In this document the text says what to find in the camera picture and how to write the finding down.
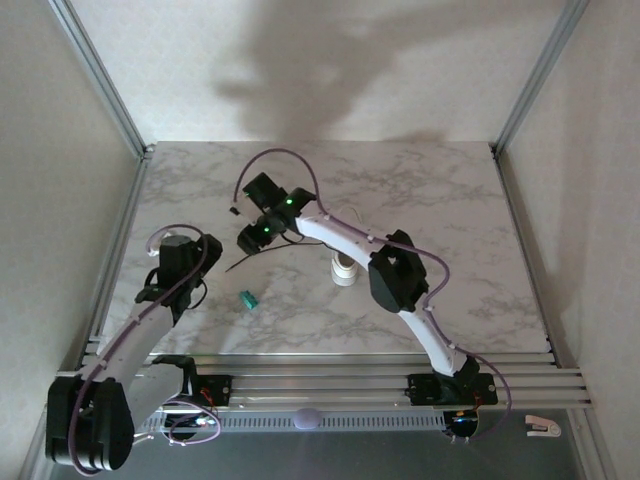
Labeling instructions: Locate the white sneaker with black laces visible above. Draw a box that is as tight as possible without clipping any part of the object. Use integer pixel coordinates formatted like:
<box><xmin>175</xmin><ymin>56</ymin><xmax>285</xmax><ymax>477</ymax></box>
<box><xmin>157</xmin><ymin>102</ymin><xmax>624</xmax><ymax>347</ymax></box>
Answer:
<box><xmin>224</xmin><ymin>234</ymin><xmax>326</xmax><ymax>275</ymax></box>

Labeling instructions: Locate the white shoe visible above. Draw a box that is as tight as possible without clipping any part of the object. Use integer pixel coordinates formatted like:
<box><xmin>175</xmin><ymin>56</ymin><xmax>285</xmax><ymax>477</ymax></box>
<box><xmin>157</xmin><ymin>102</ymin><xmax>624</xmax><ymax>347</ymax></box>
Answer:
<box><xmin>330</xmin><ymin>206</ymin><xmax>364</xmax><ymax>287</ymax></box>

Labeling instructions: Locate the purple oval knob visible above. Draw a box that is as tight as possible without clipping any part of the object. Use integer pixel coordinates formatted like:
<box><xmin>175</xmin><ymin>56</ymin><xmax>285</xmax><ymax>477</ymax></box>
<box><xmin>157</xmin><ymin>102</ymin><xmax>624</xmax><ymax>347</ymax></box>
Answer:
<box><xmin>293</xmin><ymin>408</ymin><xmax>321</xmax><ymax>431</ymax></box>

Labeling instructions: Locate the white pink stapler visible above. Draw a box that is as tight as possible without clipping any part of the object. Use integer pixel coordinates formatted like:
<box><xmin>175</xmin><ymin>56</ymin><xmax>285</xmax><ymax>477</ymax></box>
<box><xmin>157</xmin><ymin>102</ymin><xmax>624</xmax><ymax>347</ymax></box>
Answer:
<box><xmin>524</xmin><ymin>414</ymin><xmax>560</xmax><ymax>439</ymax></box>

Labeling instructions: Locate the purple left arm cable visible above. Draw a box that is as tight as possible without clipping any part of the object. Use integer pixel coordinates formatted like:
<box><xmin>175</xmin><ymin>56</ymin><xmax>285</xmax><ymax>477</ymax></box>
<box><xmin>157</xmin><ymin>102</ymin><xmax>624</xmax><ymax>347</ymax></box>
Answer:
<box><xmin>69</xmin><ymin>224</ymin><xmax>224</xmax><ymax>476</ymax></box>

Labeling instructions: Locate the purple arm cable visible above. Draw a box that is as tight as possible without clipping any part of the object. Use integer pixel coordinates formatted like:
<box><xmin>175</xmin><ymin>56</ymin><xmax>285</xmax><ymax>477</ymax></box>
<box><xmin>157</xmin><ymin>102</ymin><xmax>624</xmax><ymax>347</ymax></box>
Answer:
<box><xmin>69</xmin><ymin>224</ymin><xmax>224</xmax><ymax>476</ymax></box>
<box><xmin>233</xmin><ymin>145</ymin><xmax>514</xmax><ymax>444</ymax></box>

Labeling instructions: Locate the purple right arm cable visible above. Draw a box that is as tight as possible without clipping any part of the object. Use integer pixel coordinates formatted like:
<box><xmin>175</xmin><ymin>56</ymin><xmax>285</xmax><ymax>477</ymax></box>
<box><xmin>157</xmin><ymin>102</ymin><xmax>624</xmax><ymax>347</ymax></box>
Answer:
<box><xmin>233</xmin><ymin>145</ymin><xmax>514</xmax><ymax>444</ymax></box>

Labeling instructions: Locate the aluminium side rail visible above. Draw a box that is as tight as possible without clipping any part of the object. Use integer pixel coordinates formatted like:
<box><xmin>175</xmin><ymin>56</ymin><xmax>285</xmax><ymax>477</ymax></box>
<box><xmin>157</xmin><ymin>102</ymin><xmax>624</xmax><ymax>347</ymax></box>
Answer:
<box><xmin>492</xmin><ymin>152</ymin><xmax>569</xmax><ymax>366</ymax></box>
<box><xmin>79</xmin><ymin>154</ymin><xmax>151</xmax><ymax>371</ymax></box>

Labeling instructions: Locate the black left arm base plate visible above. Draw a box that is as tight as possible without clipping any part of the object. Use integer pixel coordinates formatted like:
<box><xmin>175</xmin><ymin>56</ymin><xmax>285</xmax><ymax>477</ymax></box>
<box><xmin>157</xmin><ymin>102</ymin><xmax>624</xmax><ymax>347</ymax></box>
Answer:
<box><xmin>189</xmin><ymin>374</ymin><xmax>234</xmax><ymax>407</ymax></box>

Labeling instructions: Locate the aluminium front rail frame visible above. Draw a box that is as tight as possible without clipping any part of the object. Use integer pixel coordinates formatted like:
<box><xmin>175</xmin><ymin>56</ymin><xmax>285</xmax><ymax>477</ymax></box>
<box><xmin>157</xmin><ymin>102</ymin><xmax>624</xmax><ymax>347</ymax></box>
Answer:
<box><xmin>54</xmin><ymin>352</ymin><xmax>594</xmax><ymax>414</ymax></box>

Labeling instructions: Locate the aluminium frame post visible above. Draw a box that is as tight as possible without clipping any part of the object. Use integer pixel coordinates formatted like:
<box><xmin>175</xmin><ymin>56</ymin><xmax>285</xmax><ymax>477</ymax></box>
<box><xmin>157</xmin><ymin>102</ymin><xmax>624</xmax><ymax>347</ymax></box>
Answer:
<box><xmin>489</xmin><ymin>0</ymin><xmax>591</xmax><ymax>156</ymax></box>
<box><xmin>47</xmin><ymin>0</ymin><xmax>156</xmax><ymax>159</ymax></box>

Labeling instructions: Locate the grey slotted cable duct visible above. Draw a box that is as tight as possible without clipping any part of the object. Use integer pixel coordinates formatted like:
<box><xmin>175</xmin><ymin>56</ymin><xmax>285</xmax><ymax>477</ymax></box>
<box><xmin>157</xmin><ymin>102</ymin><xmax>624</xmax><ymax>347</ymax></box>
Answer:
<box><xmin>139</xmin><ymin>412</ymin><xmax>446</xmax><ymax>434</ymax></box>

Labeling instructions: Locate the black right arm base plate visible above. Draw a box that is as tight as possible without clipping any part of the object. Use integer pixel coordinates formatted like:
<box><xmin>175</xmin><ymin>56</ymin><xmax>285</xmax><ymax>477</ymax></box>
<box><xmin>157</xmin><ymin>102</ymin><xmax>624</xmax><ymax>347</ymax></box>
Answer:
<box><xmin>407</xmin><ymin>372</ymin><xmax>500</xmax><ymax>406</ymax></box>

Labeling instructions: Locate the aluminium frame leg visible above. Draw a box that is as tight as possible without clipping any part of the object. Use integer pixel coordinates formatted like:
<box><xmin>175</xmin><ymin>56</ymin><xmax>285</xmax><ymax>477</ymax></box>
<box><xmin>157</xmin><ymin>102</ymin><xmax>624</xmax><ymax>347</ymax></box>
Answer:
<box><xmin>569</xmin><ymin>409</ymin><xmax>619</xmax><ymax>480</ymax></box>
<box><xmin>19</xmin><ymin>424</ymin><xmax>51</xmax><ymax>480</ymax></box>

